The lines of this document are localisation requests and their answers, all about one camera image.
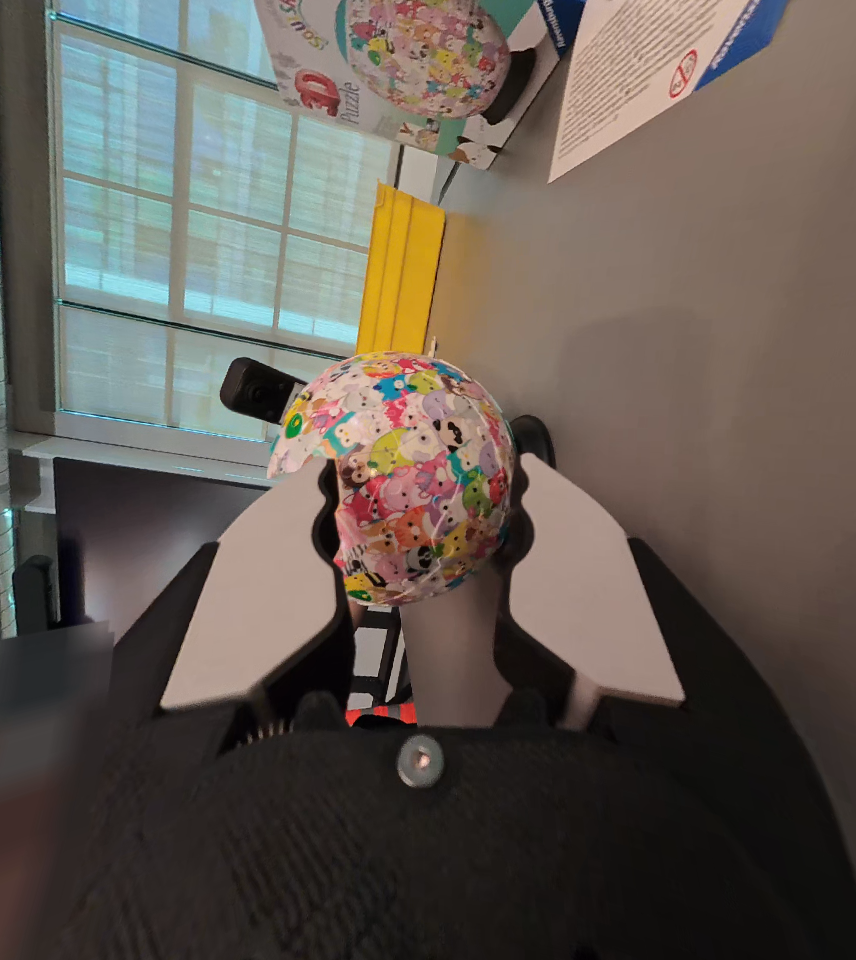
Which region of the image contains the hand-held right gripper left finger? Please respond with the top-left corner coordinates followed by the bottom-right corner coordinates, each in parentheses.
top-left (158, 457), bottom-right (360, 714)

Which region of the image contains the cartoon printed puzzle box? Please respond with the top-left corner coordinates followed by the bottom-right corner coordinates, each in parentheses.
top-left (251, 0), bottom-right (586, 172)

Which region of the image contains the white puzzle instruction sheet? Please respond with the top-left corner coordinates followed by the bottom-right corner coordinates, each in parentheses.
top-left (548, 0), bottom-right (790, 186)

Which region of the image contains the yellow plastic bin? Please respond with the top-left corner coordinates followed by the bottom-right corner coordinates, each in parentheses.
top-left (356, 180), bottom-right (449, 358)

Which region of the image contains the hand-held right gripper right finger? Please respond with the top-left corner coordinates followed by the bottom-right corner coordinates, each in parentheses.
top-left (497, 453), bottom-right (688, 732)

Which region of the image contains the large gridded window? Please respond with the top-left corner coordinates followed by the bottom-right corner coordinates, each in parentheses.
top-left (49, 0), bottom-right (400, 451)

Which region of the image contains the colourful cartoon puzzle ball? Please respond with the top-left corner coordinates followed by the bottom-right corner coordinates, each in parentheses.
top-left (266, 351), bottom-right (515, 607)

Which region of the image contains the black action camera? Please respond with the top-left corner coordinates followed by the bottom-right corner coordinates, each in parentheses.
top-left (219, 357), bottom-right (306, 426)

